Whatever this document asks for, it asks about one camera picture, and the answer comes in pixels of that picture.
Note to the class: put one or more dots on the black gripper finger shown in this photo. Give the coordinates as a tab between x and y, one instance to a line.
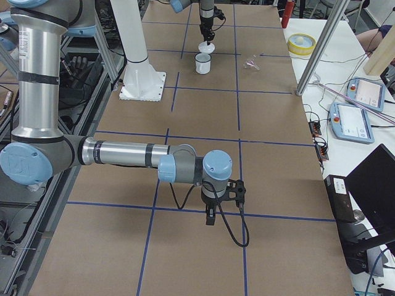
210	216
208	37

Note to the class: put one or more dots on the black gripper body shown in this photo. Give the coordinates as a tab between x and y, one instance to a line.
205	22
210	203

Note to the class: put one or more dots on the clear glass funnel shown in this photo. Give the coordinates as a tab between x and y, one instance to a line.
250	63

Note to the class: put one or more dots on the white enamel cup blue rim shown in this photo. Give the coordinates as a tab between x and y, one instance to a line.
202	63

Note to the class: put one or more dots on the red cylinder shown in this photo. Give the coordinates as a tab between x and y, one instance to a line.
287	13

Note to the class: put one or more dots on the yellow tape roll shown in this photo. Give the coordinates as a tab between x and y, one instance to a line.
301	44

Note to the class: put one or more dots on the black box device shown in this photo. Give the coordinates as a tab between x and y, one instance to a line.
339	198

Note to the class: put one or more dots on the orange black connector block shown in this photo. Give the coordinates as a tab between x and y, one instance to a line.
315	128

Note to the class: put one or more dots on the near blue teach pendant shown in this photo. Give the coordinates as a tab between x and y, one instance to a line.
350	123

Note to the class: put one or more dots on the blue teach pendant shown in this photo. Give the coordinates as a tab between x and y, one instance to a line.
370	93
350	123

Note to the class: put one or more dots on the seated person black shirt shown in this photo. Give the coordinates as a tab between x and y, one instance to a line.
370	40

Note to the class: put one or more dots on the black laptop monitor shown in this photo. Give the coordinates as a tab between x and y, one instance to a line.
371	184

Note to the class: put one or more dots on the far blue teach pendant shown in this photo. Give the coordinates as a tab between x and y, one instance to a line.
370	93

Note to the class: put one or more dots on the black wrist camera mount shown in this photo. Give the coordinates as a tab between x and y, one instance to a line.
218	13
235	191

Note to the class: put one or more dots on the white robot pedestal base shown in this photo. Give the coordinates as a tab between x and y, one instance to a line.
141	81

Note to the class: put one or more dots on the aluminium frame post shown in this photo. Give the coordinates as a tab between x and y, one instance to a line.
324	38

